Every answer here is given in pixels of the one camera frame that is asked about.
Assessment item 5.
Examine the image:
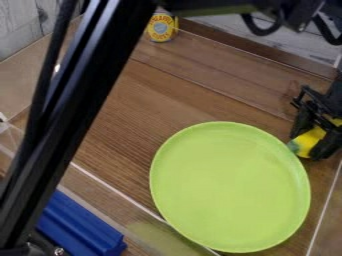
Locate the green round plate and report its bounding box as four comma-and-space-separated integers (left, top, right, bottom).
150, 121, 311, 253

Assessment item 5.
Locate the blue plastic clamp block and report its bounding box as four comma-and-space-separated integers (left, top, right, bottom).
36, 190, 127, 256

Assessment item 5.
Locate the black looped cable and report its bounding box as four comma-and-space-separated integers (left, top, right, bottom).
239, 8, 286, 37

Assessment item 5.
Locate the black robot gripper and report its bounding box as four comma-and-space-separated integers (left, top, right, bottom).
290, 84, 342, 160

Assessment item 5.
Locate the clear acrylic barrier wall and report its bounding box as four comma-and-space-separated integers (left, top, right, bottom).
0, 19, 342, 256

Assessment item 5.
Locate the yellow toy banana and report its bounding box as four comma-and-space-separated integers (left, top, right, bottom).
287, 118, 342, 160

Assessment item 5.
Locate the yellow labelled tin can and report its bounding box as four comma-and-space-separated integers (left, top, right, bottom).
146, 12, 179, 43

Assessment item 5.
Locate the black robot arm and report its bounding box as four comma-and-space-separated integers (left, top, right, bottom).
156, 0, 342, 160

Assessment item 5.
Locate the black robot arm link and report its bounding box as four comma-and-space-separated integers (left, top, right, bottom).
0, 0, 158, 256

